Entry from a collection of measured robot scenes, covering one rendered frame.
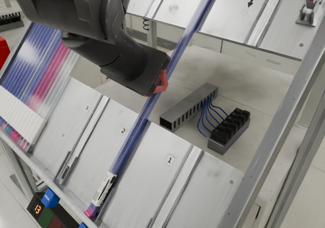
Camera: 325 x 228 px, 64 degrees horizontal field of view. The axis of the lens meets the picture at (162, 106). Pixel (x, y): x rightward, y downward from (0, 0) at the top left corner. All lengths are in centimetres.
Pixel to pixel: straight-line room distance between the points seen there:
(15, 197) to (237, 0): 139
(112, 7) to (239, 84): 85
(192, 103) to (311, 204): 93
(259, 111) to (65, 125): 62
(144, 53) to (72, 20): 15
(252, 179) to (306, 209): 116
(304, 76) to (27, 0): 33
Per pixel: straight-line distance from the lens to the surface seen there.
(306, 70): 40
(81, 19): 24
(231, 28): 46
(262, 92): 103
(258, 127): 85
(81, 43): 30
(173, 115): 77
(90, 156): 52
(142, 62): 36
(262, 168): 37
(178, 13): 52
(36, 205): 63
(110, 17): 25
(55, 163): 59
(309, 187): 162
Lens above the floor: 114
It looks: 35 degrees down
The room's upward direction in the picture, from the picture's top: straight up
